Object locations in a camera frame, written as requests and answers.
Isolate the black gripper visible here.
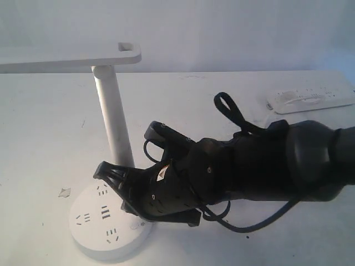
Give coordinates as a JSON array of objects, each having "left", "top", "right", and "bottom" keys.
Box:
[{"left": 93, "top": 159, "right": 205, "bottom": 227}]

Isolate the white desk lamp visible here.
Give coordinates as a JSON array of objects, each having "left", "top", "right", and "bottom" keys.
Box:
[{"left": 1, "top": 42, "right": 152, "bottom": 261}]

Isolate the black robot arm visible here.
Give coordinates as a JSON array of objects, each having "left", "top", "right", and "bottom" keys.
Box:
[{"left": 94, "top": 120, "right": 354, "bottom": 233}]

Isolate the white power strip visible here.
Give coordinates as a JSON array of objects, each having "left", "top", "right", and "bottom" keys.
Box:
[{"left": 266, "top": 85, "right": 354, "bottom": 115}]

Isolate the black strap loop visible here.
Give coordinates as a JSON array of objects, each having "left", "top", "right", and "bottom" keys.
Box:
[{"left": 214, "top": 91, "right": 267, "bottom": 134}]

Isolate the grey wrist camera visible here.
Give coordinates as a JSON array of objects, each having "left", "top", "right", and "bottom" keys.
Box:
[{"left": 144, "top": 121, "right": 195, "bottom": 158}]

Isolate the torn paper scrap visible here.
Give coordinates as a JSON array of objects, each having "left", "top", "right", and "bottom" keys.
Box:
[{"left": 58, "top": 188, "right": 71, "bottom": 198}]

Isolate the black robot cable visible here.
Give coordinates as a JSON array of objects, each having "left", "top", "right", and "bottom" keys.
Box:
[{"left": 143, "top": 140, "right": 302, "bottom": 233}]

